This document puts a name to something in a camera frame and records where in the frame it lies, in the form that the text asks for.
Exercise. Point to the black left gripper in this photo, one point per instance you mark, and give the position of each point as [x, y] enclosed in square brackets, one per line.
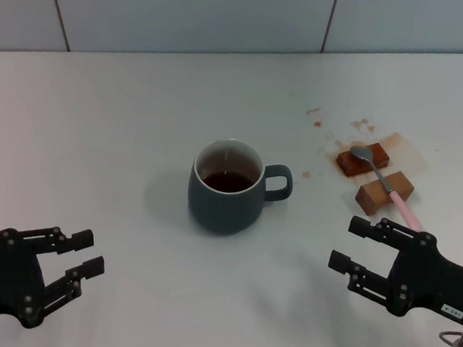
[3, 279]

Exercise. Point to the light notched wooden block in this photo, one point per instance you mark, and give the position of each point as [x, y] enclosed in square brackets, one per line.
[371, 198]

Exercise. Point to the grey ceramic mug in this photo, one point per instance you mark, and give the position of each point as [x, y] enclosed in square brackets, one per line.
[224, 209]

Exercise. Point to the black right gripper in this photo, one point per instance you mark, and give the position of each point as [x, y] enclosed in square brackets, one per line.
[440, 285]

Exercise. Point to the dark wet wooden block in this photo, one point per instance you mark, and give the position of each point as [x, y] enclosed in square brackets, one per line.
[348, 163]

